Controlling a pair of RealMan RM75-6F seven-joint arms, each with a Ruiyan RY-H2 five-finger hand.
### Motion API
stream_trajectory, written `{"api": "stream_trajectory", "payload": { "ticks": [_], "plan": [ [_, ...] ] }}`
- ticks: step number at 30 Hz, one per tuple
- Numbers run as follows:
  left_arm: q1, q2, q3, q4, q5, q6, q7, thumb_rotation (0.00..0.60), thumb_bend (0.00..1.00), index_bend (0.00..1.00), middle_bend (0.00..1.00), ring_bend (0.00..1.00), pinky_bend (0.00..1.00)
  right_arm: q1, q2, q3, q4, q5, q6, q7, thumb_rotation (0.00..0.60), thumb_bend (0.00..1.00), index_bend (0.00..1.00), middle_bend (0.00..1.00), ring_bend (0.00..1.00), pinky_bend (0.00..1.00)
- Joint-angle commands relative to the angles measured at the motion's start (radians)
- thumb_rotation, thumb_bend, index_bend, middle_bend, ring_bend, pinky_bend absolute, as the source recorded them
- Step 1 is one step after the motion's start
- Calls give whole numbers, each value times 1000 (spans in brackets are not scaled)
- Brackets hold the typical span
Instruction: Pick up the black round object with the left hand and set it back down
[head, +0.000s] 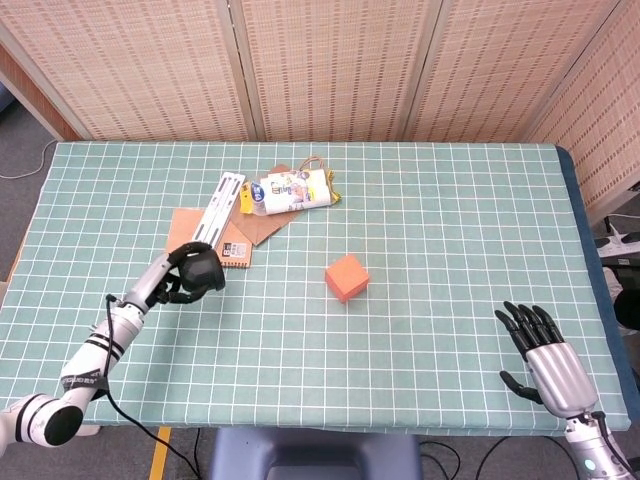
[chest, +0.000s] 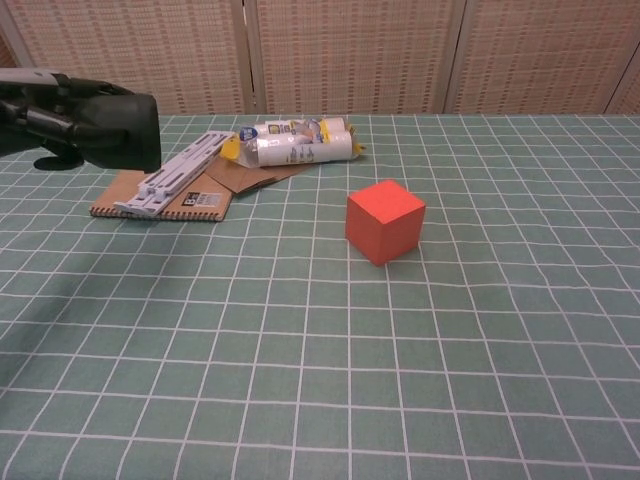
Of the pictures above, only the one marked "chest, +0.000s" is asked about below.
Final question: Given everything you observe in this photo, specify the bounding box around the brown cardboard sheet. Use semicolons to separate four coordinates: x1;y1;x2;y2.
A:
204;152;326;197

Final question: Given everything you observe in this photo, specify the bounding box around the white plastic rail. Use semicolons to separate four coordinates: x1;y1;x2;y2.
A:
113;130;237;219

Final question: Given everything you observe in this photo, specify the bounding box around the green grid tablecloth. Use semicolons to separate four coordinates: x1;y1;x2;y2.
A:
0;113;640;480

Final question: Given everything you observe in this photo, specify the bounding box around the orange cube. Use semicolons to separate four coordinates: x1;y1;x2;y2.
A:
344;180;427;267

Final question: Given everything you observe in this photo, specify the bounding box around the woven folding screen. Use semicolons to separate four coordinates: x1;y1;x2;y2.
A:
0;0;640;117

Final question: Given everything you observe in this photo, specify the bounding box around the kraft spiral notebook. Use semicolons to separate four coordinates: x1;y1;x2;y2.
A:
89;168;235;223

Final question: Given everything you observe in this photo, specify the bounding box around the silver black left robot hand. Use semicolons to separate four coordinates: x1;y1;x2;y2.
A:
0;68;134;172

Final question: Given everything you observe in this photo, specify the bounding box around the plastic pack of white rolls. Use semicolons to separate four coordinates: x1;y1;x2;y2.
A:
219;115;369;170

